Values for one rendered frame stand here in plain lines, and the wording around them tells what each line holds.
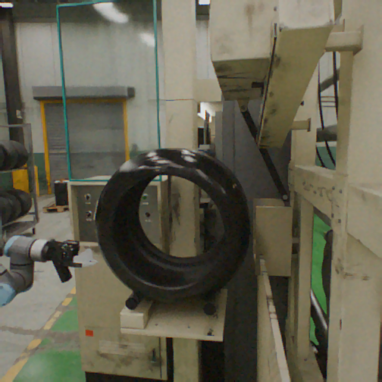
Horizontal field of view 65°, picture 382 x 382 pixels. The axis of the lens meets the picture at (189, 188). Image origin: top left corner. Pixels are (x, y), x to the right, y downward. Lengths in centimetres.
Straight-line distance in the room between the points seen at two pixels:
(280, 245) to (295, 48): 86
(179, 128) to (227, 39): 68
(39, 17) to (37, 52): 107
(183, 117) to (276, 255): 71
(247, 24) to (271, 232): 83
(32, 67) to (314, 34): 1131
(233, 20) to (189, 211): 86
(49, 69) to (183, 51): 1023
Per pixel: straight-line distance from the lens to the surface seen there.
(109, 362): 217
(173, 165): 98
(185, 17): 146
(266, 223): 131
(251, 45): 75
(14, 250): 140
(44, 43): 1177
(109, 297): 194
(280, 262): 136
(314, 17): 67
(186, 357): 169
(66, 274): 135
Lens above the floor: 145
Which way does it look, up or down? 8 degrees down
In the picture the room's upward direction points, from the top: 1 degrees counter-clockwise
